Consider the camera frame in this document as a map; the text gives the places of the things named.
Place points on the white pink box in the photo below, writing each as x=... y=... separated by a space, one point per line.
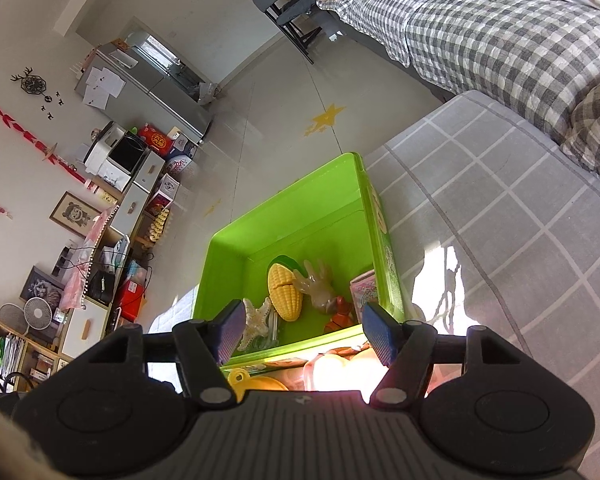
x=166 y=189

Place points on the row of yellow bottles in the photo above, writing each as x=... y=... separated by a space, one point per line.
x=159 y=225

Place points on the black wall clock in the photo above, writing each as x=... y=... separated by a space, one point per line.
x=30 y=81

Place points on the grey checked table cloth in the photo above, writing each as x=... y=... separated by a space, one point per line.
x=505 y=260

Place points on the green plastic box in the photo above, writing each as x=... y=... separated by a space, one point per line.
x=280 y=220

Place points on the white wooden cabinet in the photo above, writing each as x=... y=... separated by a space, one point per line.
x=130 y=205

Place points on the wooden framed picture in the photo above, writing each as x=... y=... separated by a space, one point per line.
x=75 y=214

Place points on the dark framed picture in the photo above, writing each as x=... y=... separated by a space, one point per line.
x=42 y=287

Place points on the red storage box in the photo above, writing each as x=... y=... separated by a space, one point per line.
x=130 y=300

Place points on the red gift box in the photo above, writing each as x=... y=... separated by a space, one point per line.
x=157 y=141

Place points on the red wall garland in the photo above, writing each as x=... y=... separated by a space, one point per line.
x=30 y=135

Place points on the yellow toy corn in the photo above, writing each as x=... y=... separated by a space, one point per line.
x=285 y=290

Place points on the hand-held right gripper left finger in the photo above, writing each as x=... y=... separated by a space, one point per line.
x=230 y=330

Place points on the white desk fan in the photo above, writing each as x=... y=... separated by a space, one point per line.
x=37 y=310

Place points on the white blue round box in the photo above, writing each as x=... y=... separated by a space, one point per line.
x=180 y=165

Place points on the white printer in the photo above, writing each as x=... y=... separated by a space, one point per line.
x=100 y=152

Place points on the yellow round plastic toy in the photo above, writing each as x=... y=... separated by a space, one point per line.
x=260 y=385

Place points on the pink small box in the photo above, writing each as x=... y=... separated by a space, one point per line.
x=362 y=287

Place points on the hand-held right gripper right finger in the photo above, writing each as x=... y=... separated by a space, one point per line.
x=377 y=332

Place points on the checked sofa cover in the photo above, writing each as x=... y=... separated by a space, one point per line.
x=455 y=20

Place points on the small red brown figurine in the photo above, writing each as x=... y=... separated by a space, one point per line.
x=340 y=316

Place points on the translucent starfish toy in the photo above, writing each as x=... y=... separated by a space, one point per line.
x=257 y=317

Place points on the translucent tan octopus toy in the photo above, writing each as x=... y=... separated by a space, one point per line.
x=317 y=290

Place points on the pink lace cloth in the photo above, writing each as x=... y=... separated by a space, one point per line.
x=87 y=255

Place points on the silver refrigerator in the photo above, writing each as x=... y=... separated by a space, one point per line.
x=145 y=85

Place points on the white plastic bag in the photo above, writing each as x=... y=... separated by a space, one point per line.
x=207 y=92

